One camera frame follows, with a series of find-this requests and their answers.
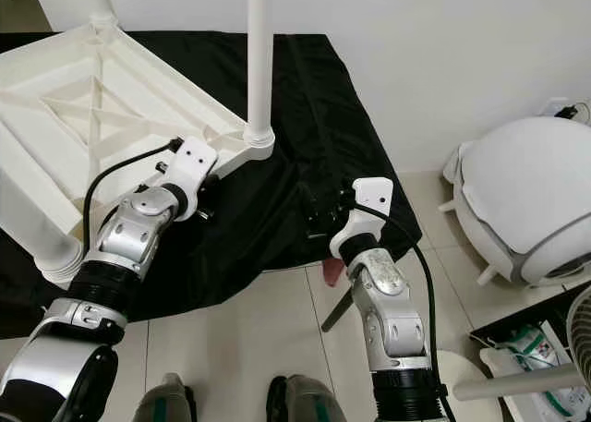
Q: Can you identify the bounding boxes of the white plastic children table top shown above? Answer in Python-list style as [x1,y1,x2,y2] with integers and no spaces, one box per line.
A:
[0,25,276,284]

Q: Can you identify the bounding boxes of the black table cloth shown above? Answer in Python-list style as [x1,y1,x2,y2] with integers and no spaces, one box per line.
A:
[0,32,424,340]

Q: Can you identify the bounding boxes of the maroon plastic stool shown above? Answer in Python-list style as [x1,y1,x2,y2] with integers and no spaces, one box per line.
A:
[321,258,347,287]

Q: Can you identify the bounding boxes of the black metal table leg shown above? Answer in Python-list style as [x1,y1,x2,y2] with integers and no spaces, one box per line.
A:
[321,288,356,335]

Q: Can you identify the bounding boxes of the grey right robot leg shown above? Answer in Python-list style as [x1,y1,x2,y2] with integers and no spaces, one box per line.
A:
[266,376,347,422]

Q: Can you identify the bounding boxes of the grey robot leg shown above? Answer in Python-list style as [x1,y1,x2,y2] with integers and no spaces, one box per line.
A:
[134,374,199,422]
[266,376,347,422]

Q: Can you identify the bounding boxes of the black storage box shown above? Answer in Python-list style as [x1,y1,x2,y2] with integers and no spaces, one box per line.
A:
[471,288,591,422]

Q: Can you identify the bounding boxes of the white plastic chair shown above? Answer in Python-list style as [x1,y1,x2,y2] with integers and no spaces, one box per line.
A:
[439,117,591,289]

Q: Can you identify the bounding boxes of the grey left robot leg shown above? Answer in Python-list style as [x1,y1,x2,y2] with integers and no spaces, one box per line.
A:
[134,374,199,422]

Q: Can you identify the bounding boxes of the white green plastic bag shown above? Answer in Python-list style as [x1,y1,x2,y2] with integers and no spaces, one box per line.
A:
[480,325,583,414]

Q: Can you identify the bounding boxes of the black power plug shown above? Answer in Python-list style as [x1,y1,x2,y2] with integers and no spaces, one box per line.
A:
[552,99,591,126]

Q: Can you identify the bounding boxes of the white fan grille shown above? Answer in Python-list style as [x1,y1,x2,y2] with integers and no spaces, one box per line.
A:
[565,283,591,368]

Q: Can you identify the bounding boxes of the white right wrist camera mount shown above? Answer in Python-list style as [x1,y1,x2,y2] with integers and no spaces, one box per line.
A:
[332,177,394,257]

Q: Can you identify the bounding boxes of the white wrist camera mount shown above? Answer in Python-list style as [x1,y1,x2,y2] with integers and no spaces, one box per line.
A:
[332,177,394,257]
[162,136,223,220]

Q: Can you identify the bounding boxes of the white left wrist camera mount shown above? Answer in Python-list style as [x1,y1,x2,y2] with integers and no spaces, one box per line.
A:
[162,136,223,220]

